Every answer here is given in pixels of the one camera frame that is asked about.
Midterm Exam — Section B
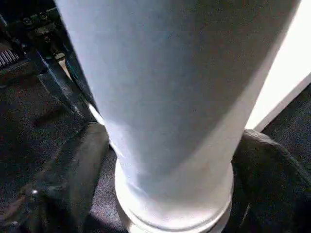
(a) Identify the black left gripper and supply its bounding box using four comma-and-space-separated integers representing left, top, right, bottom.
0, 6, 99, 123

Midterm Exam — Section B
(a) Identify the white plastic table top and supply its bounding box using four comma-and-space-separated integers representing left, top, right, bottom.
88, 0, 311, 157

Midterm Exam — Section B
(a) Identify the black table mat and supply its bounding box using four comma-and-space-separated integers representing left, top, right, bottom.
0, 0, 311, 233

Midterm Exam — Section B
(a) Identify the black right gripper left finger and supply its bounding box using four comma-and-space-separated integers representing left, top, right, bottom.
0, 121, 110, 233

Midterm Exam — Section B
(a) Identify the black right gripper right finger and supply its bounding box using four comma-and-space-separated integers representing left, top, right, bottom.
231, 128, 311, 233

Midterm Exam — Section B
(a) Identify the white plastic table leg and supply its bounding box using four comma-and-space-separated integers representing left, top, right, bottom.
53, 0, 302, 233

